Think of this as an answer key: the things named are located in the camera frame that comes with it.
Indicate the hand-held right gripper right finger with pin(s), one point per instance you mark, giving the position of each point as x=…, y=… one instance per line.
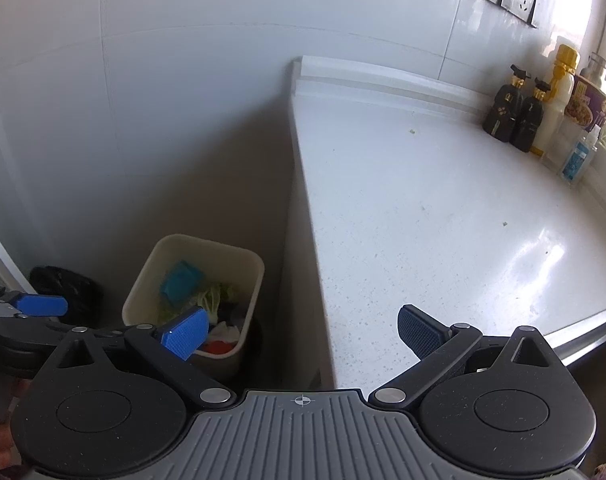
x=418, y=327

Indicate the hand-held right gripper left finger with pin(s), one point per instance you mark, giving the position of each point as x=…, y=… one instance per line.
x=185, y=332

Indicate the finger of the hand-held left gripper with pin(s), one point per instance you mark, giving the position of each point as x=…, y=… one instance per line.
x=108, y=334
x=40, y=305

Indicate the blue plastic cup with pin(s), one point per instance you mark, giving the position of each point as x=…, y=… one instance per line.
x=183, y=280

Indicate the cream plastic trash bin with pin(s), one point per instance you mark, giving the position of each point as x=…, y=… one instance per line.
x=208, y=260

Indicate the black plastic bag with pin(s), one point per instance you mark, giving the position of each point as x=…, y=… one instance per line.
x=68, y=290

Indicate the clear plastic container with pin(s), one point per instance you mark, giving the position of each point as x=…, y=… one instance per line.
x=558, y=145

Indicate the small blue label spray bottle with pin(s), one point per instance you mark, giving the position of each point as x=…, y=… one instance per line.
x=578, y=157

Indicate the black bottle with gold cap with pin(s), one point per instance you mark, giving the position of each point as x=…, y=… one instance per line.
x=530, y=120
x=503, y=110

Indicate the white bottle with yellow cap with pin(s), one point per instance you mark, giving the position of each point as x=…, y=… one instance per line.
x=558, y=100

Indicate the purple instant noodle cup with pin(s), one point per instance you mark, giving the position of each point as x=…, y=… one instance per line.
x=590, y=105

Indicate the metal flask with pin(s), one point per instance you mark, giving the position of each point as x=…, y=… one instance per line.
x=598, y=67

